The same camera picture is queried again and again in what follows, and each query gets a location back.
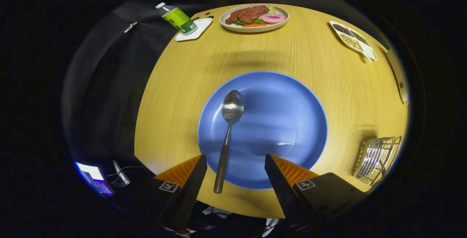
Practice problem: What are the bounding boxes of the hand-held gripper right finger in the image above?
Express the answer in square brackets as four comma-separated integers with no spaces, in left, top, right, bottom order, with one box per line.
[265,154,367,227]

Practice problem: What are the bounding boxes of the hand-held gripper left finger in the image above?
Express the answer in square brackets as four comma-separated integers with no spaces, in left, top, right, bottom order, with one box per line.
[109,154,208,231]

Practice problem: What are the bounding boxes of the wooden handled metal spoon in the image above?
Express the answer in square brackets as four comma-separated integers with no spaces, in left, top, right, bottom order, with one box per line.
[213,90,245,194]

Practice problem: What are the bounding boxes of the blue round plate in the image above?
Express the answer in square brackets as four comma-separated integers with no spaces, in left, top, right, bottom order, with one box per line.
[198,71,328,190]

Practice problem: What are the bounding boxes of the lit computer monitor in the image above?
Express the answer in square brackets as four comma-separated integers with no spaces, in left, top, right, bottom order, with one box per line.
[75,162,114,197]

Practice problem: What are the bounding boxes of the white toaster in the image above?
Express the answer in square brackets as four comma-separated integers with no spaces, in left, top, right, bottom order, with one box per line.
[386,47,409,105]

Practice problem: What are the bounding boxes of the white divided bean tray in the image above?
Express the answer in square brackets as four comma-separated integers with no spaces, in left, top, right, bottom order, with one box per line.
[329,21,378,62]

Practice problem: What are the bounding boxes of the beige food plate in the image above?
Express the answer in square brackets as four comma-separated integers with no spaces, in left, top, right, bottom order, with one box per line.
[220,4,289,33]

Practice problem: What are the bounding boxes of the white square coaster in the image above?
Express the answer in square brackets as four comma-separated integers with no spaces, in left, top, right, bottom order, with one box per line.
[175,18,213,42]

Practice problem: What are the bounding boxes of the pink ham slice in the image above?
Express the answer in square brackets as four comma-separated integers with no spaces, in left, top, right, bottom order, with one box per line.
[258,13,286,24]

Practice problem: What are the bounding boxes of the green labelled drink bottle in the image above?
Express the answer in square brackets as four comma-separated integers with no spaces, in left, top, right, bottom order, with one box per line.
[155,2,198,35]

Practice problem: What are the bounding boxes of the brown steak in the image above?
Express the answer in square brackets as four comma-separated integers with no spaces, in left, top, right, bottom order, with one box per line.
[225,5,269,24]

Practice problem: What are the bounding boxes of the metal wire cutlery basket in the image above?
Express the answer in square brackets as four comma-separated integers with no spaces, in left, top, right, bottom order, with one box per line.
[352,136,402,187]

